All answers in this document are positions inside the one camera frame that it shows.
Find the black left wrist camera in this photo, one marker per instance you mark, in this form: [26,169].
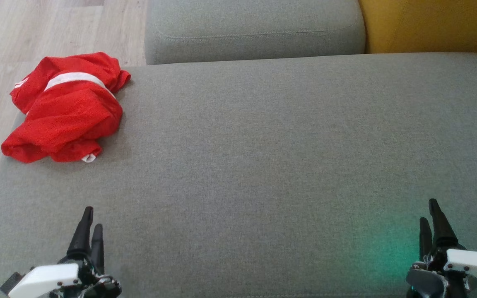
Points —
[11,283]

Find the yellow sofa cushion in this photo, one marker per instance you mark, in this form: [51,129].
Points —
[429,25]

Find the red shorts with white band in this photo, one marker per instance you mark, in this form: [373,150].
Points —
[64,124]

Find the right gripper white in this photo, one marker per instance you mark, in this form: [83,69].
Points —
[470,260]

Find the grey sofa back cushion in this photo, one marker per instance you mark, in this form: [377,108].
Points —
[255,29]

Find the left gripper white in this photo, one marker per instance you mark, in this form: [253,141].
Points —
[48,279]

